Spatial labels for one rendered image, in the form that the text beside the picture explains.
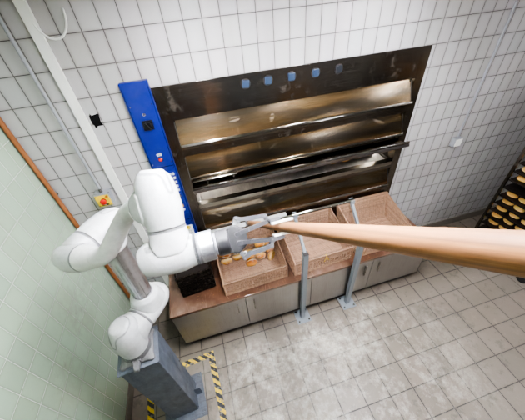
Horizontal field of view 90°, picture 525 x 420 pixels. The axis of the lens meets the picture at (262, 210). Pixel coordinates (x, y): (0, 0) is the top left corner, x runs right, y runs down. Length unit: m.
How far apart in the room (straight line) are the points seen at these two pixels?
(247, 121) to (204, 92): 0.34
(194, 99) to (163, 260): 1.28
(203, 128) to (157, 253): 1.30
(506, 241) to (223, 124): 1.80
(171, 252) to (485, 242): 0.64
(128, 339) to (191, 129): 1.28
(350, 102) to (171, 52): 1.27
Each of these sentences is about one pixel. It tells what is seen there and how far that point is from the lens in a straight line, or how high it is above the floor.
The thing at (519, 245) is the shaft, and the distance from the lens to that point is 0.22.
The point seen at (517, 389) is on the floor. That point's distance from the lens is 3.15.
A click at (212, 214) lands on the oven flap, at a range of 2.31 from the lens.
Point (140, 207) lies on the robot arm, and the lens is 0.75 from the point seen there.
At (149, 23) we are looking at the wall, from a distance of 1.78.
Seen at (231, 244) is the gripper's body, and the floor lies 1.96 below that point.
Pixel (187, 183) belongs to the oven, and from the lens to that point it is 2.09.
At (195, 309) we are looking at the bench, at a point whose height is 0.58.
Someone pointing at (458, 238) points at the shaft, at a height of 2.36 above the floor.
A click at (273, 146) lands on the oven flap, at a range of 2.08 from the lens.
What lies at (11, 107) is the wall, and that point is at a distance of 2.04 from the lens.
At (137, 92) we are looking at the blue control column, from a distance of 1.81.
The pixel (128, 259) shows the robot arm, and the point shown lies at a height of 1.58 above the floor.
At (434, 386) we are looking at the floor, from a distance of 2.86.
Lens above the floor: 2.51
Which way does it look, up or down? 40 degrees down
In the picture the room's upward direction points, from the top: 6 degrees counter-clockwise
